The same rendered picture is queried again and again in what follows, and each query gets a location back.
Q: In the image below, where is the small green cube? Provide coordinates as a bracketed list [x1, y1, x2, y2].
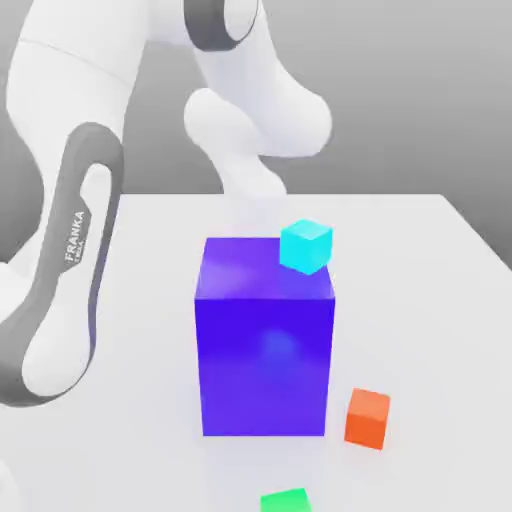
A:
[259, 487, 313, 512]

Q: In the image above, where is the small cyan cube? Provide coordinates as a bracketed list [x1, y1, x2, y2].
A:
[278, 218, 334, 277]

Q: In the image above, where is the large blue box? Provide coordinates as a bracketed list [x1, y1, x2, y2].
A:
[194, 236, 336, 438]

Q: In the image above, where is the small orange cube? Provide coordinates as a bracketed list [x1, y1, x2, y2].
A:
[343, 387, 392, 452]

